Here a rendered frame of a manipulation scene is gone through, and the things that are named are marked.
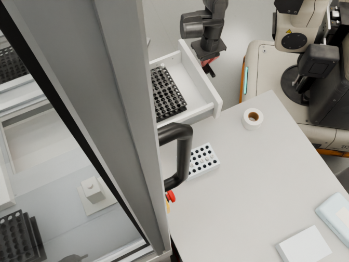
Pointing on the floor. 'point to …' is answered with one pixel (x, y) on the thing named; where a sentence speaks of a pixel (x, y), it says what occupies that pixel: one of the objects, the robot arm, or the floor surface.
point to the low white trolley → (250, 189)
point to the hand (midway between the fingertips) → (204, 63)
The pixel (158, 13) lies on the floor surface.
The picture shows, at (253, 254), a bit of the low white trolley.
